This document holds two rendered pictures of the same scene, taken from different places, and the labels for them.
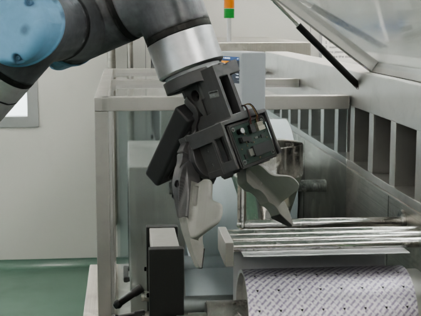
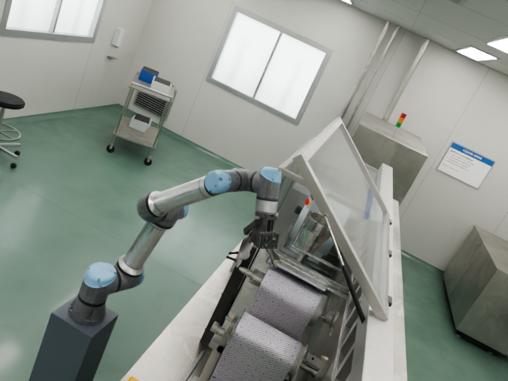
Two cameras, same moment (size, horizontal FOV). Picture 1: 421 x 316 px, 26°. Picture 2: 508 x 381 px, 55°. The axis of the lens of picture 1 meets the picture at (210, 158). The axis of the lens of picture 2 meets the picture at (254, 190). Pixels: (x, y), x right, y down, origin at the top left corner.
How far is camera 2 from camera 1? 80 cm
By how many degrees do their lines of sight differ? 17
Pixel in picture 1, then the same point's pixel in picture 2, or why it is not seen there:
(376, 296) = (305, 298)
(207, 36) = (272, 205)
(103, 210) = not seen: hidden behind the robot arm
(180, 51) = (261, 205)
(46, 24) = (221, 187)
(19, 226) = (268, 163)
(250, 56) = not seen: hidden behind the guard
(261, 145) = (271, 244)
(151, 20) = (259, 193)
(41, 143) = (295, 133)
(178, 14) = (267, 196)
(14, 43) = (212, 187)
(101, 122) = not seen: hidden behind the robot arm
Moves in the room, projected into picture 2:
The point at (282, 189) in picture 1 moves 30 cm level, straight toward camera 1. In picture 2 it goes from (276, 257) to (237, 285)
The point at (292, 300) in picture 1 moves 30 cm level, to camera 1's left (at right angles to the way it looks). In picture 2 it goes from (277, 284) to (215, 246)
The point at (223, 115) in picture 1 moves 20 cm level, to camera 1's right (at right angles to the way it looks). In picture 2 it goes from (264, 230) to (317, 261)
